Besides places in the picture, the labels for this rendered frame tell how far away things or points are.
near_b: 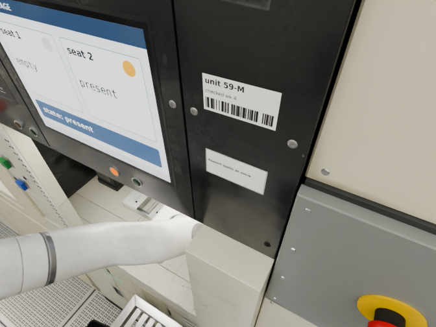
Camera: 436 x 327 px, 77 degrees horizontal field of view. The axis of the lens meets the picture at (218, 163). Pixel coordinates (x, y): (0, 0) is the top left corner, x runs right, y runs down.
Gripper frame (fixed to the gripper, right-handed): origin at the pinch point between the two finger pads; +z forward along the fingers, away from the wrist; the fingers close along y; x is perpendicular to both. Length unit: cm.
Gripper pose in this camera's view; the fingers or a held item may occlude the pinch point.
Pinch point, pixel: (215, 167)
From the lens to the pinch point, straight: 81.6
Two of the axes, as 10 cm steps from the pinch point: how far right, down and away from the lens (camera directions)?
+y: 8.7, 3.4, -3.5
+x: 0.0, -7.1, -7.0
